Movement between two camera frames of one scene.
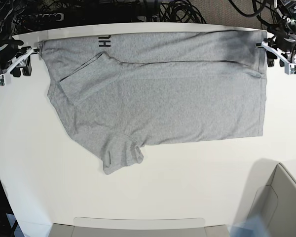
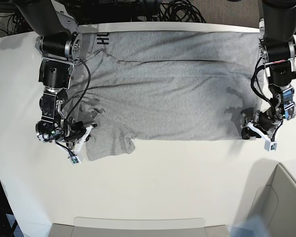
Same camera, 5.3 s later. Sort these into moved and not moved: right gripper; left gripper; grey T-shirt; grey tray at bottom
Moved: left gripper; right gripper
Not moved: grey T-shirt; grey tray at bottom
